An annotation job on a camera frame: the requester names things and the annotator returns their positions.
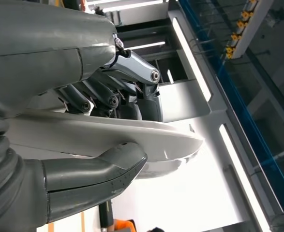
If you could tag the white rail with yellow clips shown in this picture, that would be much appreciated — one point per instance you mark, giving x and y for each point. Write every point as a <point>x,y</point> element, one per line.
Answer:
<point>251,30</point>

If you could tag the ceiling light strip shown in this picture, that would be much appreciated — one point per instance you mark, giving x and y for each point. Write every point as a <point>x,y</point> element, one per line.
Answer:
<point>243,176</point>
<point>192,60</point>
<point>146,45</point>
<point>132,5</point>

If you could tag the orange object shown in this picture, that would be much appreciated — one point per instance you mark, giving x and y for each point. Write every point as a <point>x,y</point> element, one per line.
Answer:
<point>124,226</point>

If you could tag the black cylinder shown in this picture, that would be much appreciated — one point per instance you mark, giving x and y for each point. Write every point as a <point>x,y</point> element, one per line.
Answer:
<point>106,217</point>

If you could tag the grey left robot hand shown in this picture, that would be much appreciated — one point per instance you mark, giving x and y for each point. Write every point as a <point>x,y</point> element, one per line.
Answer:
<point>40,51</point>

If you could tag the blue ceiling beam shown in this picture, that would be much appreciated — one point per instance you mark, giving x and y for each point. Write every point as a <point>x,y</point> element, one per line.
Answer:
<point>253,133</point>

